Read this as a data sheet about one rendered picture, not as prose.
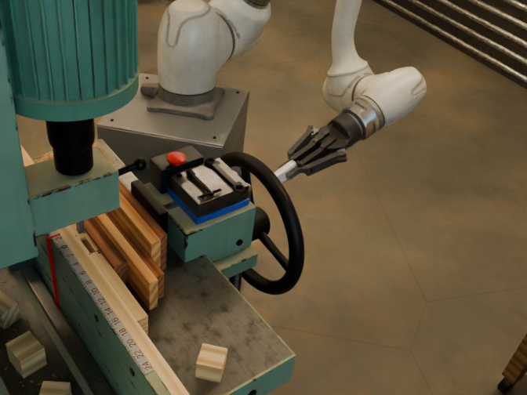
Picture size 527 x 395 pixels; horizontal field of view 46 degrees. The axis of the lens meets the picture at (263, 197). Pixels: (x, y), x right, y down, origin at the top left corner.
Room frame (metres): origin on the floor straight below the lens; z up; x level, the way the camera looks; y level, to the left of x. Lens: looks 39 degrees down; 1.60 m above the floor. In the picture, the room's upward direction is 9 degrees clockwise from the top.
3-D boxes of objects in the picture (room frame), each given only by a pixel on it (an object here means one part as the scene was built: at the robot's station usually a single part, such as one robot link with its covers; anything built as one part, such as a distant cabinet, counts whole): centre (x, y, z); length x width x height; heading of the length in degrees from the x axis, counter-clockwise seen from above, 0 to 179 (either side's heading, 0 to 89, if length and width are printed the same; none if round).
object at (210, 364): (0.49, 0.04, 0.92); 0.03 x 0.03 x 0.03; 85
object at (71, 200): (0.65, 0.28, 1.03); 0.14 x 0.07 x 0.09; 133
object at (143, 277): (0.66, 0.21, 0.93); 0.22 x 0.01 x 0.06; 43
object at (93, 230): (0.67, 0.24, 0.92); 0.16 x 0.02 x 0.04; 43
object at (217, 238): (0.77, 0.10, 0.91); 0.15 x 0.14 x 0.09; 43
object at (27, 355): (0.52, 0.31, 0.82); 0.04 x 0.04 x 0.04; 51
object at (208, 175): (0.78, 0.11, 0.99); 0.13 x 0.11 x 0.06; 43
